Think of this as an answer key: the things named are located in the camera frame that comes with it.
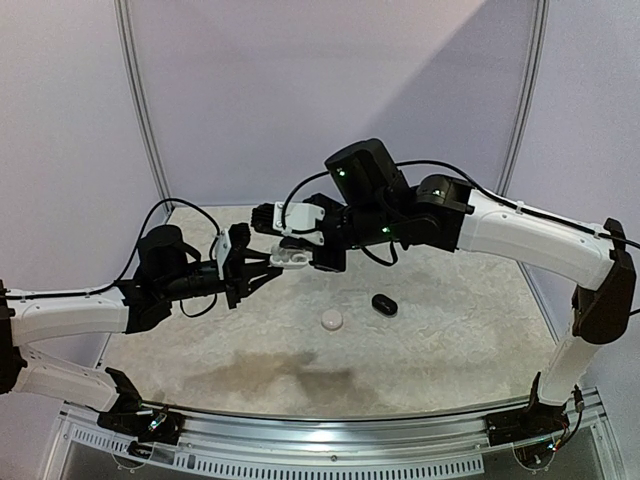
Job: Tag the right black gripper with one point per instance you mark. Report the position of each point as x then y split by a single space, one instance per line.
329 245

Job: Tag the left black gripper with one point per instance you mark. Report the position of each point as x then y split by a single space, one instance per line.
238 275

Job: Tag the white earbud charging case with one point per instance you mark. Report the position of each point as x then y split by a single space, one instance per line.
288 258

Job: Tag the pink earbud charging case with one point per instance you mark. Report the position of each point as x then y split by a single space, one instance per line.
332 320

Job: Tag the black earbud charging case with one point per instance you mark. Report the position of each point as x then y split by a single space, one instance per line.
384 305

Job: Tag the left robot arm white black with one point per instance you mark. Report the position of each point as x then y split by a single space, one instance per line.
169 271

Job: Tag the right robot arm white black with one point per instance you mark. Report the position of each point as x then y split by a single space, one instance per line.
452 212

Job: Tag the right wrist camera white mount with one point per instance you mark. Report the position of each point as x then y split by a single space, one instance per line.
297 221

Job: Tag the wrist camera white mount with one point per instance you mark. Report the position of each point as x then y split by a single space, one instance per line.
229 243
297 221

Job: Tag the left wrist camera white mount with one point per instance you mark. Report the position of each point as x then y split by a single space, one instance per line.
229 243

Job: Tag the left aluminium corner post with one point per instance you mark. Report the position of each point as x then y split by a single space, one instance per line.
133 71

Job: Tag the aluminium corner post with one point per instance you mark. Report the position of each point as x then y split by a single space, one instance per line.
526 93
133 71

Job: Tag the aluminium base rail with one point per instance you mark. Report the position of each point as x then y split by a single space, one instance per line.
445 445

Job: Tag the right aluminium corner post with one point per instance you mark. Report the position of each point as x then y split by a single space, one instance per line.
526 93

